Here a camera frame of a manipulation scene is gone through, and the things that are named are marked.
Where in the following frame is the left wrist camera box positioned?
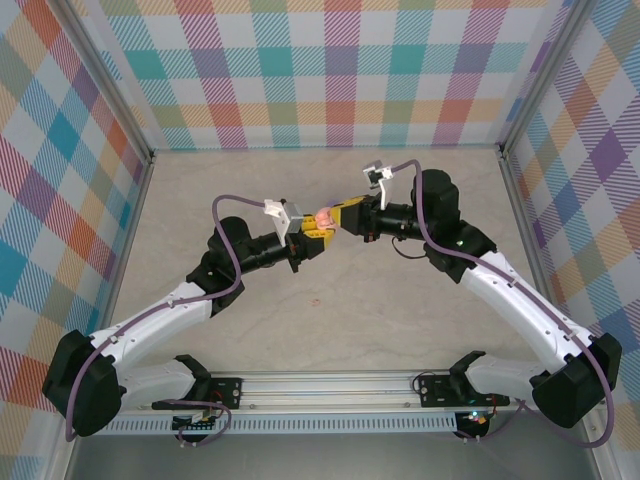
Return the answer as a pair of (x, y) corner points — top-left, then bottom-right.
(263, 198), (305, 249)

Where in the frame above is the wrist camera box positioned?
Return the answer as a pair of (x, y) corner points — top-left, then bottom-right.
(263, 198), (305, 249)
(362, 159), (397, 211)

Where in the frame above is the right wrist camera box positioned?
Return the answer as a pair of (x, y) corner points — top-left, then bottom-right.
(362, 159), (397, 211)

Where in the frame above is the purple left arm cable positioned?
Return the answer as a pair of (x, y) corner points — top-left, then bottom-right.
(64, 193), (269, 448)

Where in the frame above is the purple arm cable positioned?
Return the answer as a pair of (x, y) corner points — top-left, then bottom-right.
(64, 193), (269, 448)
(392, 158), (616, 447)

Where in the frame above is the thin aluminium back rail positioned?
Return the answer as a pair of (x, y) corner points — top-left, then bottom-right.
(149, 143), (504, 153)

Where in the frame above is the aluminium side rail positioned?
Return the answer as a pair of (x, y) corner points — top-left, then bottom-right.
(87, 152), (156, 376)
(498, 149), (574, 371)

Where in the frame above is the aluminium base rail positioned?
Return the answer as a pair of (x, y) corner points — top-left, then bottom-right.
(54, 368), (607, 414)

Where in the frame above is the aluminium frame post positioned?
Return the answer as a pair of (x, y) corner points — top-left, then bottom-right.
(52, 0), (155, 166)
(497, 0), (594, 154)

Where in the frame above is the perforated grey cable tray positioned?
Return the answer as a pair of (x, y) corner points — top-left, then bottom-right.
(78, 417), (460, 435)

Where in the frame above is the grey metal base plate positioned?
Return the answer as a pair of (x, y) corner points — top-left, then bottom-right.
(62, 432), (604, 480)

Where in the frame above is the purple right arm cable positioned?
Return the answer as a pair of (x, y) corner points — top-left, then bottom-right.
(392, 158), (616, 447)

